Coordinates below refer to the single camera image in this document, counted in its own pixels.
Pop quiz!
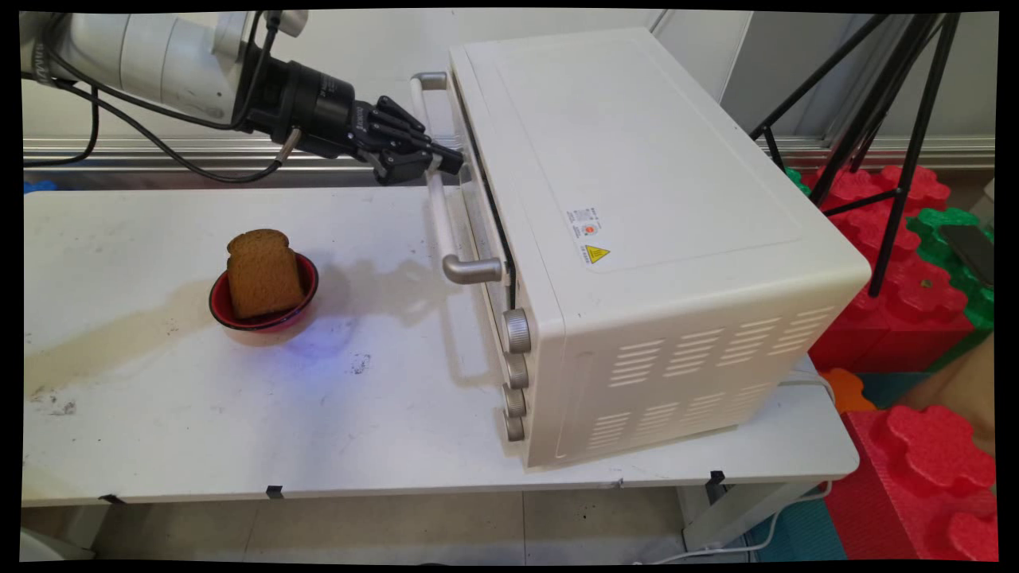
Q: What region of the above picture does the brown toast slice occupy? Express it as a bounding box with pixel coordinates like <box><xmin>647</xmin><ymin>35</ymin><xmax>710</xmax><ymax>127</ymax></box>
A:
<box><xmin>226</xmin><ymin>228</ymin><xmax>306</xmax><ymax>322</ymax></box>

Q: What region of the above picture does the white oven label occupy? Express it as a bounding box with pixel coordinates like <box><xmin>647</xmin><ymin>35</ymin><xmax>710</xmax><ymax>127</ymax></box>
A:
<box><xmin>566</xmin><ymin>208</ymin><xmax>604</xmax><ymax>239</ymax></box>

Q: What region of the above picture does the red bowl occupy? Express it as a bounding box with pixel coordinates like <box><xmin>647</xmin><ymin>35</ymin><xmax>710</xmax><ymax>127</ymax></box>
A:
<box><xmin>209</xmin><ymin>252</ymin><xmax>321</xmax><ymax>333</ymax></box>

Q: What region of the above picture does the white toaster oven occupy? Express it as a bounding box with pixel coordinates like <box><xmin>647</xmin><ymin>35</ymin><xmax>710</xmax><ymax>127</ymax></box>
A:
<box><xmin>448</xmin><ymin>28</ymin><xmax>874</xmax><ymax>470</ymax></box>

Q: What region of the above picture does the white table leg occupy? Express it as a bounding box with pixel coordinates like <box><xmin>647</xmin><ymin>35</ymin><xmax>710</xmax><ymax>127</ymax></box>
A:
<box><xmin>677</xmin><ymin>477</ymin><xmax>830</xmax><ymax>552</ymax></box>

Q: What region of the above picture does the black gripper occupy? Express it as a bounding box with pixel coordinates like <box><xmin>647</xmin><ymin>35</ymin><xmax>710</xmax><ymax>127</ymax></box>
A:
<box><xmin>237</xmin><ymin>48</ymin><xmax>465</xmax><ymax>186</ymax></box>

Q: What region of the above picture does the oven door with handle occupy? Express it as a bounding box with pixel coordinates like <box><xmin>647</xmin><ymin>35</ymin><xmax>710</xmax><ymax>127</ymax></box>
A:
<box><xmin>409</xmin><ymin>71</ymin><xmax>519</xmax><ymax>321</ymax></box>

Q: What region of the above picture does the green foam block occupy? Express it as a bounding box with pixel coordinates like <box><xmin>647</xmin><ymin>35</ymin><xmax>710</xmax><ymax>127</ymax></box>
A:
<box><xmin>908</xmin><ymin>208</ymin><xmax>997</xmax><ymax>374</ymax></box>

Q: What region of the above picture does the dark flat phone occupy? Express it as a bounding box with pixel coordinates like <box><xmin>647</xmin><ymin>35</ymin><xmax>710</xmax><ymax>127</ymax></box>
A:
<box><xmin>939</xmin><ymin>224</ymin><xmax>996</xmax><ymax>288</ymax></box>

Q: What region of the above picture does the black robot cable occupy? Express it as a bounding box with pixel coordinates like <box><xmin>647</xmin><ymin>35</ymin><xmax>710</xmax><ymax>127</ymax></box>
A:
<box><xmin>22</xmin><ymin>80</ymin><xmax>101</xmax><ymax>169</ymax></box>

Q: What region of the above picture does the orange foam piece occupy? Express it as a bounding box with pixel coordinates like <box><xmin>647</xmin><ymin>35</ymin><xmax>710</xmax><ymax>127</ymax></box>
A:
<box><xmin>820</xmin><ymin>368</ymin><xmax>877</xmax><ymax>415</ymax></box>

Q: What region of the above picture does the white power cable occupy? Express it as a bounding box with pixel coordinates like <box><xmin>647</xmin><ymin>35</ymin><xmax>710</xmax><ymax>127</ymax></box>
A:
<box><xmin>635</xmin><ymin>376</ymin><xmax>838</xmax><ymax>566</ymax></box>

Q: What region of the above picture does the large silver oven knob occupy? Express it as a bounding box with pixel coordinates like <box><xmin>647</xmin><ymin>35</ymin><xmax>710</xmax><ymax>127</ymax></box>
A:
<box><xmin>502</xmin><ymin>308</ymin><xmax>533</xmax><ymax>355</ymax></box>

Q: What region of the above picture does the black tripod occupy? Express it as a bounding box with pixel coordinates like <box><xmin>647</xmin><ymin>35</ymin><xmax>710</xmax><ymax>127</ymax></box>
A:
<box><xmin>750</xmin><ymin>12</ymin><xmax>962</xmax><ymax>298</ymax></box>

